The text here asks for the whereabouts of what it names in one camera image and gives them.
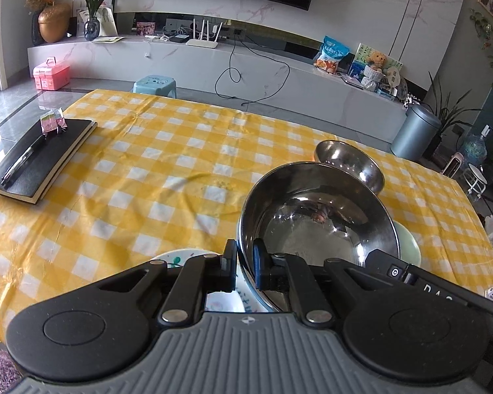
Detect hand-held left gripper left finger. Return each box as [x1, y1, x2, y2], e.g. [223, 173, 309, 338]
[94, 239, 239, 325]

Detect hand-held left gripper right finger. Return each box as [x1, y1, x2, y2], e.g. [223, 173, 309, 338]
[252, 239, 379, 325]

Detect small white pink-printed plate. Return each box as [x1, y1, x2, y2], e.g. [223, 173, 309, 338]
[205, 291, 247, 313]

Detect pale green plate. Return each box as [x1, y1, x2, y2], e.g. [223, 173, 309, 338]
[392, 222, 420, 272]

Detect large white printed plate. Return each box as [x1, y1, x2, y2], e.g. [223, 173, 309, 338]
[150, 248, 272, 313]

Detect blue steel-lined bowl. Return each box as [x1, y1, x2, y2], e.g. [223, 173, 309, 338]
[237, 162, 402, 313]

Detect orange steel-lined bowl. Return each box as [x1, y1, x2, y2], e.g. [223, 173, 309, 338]
[313, 140, 385, 194]

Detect white round side stool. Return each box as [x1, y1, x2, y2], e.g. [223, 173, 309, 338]
[464, 163, 487, 202]

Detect small white heater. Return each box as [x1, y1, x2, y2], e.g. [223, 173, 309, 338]
[441, 152, 466, 179]

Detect yellow checked tablecloth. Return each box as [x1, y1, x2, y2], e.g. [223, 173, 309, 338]
[0, 89, 493, 345]

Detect blue water jug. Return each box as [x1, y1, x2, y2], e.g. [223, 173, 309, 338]
[462, 127, 489, 169]

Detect grey metal trash can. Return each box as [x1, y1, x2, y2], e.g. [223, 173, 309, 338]
[390, 104, 442, 164]

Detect potted snake plant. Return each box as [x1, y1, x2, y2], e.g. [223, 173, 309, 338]
[425, 72, 483, 161]

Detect light blue plastic stool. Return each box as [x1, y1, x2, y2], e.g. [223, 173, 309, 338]
[132, 75, 178, 99]

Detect black notebook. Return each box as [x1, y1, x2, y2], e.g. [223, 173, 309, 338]
[0, 118, 98, 205]

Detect white marble tv cabinet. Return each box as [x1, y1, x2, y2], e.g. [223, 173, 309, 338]
[27, 20, 430, 148]

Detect round white hand fan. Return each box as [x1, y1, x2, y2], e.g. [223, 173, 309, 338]
[384, 69, 403, 91]

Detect blue snack bag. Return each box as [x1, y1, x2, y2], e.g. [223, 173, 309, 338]
[314, 36, 350, 74]

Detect teddy bear bouquet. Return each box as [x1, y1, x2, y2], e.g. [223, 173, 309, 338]
[362, 51, 387, 92]

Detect white wifi router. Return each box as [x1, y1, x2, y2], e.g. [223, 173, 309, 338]
[186, 18, 223, 48]

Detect pink candy wrapper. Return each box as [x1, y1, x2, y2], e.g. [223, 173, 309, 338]
[40, 109, 68, 134]

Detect black pen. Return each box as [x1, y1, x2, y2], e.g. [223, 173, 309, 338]
[1, 135, 48, 185]

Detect green illustrated board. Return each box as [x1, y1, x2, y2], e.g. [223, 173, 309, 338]
[347, 43, 404, 87]

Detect pink storage box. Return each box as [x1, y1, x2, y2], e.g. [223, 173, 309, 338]
[33, 58, 71, 91]

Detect hanging vine plant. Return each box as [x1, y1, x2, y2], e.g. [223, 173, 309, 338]
[468, 8, 493, 70]

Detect white framed card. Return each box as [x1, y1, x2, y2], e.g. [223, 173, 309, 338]
[96, 6, 119, 37]

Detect green plant in blue vase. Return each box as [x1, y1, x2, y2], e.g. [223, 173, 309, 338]
[70, 0, 116, 42]

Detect gold acorn-shaped vase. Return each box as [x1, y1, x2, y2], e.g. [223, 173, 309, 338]
[38, 2, 71, 44]

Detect black cable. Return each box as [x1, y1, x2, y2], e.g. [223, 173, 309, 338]
[215, 41, 290, 103]

